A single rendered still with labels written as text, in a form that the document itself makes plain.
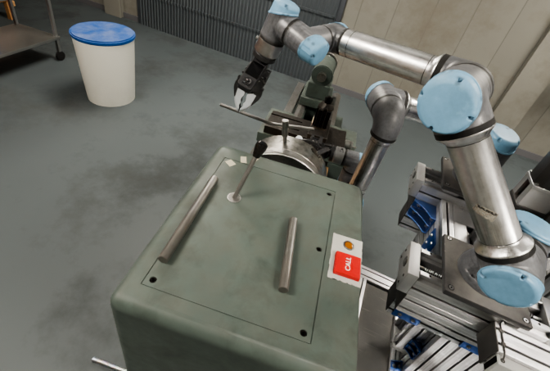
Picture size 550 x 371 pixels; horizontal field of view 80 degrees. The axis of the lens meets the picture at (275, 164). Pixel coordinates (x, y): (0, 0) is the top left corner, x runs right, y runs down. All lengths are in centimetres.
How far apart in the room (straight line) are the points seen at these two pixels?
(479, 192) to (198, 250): 61
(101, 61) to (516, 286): 330
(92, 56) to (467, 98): 316
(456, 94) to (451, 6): 373
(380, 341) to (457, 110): 151
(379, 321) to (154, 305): 155
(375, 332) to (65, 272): 179
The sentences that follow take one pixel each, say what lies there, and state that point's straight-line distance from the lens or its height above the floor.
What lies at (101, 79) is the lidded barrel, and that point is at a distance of 357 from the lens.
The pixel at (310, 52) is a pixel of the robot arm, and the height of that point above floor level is 160.
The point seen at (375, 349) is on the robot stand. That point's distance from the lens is 200.
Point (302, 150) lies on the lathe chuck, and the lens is 114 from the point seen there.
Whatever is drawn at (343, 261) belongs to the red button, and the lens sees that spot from 80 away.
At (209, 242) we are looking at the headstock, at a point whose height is 125.
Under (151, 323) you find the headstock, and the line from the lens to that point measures 72.
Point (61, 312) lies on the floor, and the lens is 222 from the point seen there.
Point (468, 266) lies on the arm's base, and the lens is 109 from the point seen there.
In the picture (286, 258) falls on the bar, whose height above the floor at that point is 128.
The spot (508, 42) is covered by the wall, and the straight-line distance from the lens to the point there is 458.
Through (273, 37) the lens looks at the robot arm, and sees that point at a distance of 95.
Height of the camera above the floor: 187
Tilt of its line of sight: 38 degrees down
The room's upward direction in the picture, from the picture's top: 13 degrees clockwise
